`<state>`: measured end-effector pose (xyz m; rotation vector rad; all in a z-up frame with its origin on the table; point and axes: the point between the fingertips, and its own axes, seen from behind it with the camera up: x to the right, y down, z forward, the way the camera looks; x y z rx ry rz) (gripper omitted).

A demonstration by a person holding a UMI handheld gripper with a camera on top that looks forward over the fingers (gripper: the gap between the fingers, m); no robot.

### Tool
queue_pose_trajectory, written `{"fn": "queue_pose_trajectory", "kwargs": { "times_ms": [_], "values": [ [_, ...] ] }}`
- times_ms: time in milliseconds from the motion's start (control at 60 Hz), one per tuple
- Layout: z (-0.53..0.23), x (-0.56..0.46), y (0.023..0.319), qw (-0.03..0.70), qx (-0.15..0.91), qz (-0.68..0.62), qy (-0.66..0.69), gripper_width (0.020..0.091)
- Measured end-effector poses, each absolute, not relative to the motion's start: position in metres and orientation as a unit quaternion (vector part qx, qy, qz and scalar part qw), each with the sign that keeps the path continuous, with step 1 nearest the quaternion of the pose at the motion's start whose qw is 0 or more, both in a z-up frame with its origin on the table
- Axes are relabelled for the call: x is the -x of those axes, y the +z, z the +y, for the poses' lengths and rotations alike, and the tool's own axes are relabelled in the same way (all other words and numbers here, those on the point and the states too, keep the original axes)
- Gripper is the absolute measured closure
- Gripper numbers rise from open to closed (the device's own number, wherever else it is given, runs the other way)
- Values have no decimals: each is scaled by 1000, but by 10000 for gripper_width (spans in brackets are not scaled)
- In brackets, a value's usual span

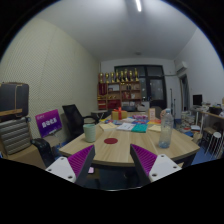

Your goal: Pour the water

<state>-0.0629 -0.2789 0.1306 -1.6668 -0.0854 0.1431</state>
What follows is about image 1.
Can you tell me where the yellow gift box red ribbon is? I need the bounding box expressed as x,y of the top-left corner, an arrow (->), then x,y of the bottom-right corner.
111,106 -> 129,121

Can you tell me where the pale yellow book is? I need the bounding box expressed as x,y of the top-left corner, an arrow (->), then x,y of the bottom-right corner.
147,124 -> 162,133

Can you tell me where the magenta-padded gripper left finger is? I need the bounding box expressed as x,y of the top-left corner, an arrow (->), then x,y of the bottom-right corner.
45,144 -> 96,188

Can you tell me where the orange carton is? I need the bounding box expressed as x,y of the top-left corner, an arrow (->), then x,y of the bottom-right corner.
148,107 -> 157,122

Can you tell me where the white book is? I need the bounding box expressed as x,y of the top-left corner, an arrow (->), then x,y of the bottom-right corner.
116,122 -> 136,132

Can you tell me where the pale green ribbed cup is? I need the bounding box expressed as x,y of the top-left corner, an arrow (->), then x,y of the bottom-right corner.
82,123 -> 97,144

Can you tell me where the white air conditioner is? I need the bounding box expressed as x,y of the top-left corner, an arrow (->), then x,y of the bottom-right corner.
175,60 -> 189,75

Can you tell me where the purple sign board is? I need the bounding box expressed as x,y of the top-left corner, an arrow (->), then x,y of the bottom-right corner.
34,109 -> 63,138

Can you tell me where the cream book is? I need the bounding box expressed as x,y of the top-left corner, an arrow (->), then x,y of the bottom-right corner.
98,122 -> 118,132

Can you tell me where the clear plastic water bottle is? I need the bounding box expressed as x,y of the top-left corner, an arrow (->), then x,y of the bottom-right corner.
158,108 -> 175,149

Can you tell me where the white round stool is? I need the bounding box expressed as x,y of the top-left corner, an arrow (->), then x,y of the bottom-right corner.
208,131 -> 223,158

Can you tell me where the ceiling strip light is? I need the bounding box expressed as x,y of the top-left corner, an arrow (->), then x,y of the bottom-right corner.
134,0 -> 143,13

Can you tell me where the black framed window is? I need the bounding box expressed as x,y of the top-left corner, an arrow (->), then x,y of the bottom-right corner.
114,64 -> 168,110

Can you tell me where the teal book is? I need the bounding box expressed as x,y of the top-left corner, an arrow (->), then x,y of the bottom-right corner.
130,123 -> 149,134

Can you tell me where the wooden side desk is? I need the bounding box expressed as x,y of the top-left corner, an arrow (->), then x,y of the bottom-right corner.
191,106 -> 224,141

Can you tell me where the black office chair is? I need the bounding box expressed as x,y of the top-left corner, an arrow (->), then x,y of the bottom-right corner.
61,104 -> 98,138

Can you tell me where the grey ribbed suitcase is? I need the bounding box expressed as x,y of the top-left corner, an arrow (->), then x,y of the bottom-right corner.
0,116 -> 33,156

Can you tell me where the black computer monitor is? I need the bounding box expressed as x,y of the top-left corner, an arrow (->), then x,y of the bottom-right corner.
192,94 -> 203,108

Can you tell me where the wooden shelf unit with trophies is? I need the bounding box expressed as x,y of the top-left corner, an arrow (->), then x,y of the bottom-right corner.
97,68 -> 143,110

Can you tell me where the dark brown suitcase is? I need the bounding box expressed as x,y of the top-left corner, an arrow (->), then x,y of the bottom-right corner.
0,82 -> 30,123

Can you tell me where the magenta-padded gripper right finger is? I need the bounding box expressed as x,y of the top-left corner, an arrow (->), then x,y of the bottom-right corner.
129,143 -> 183,186

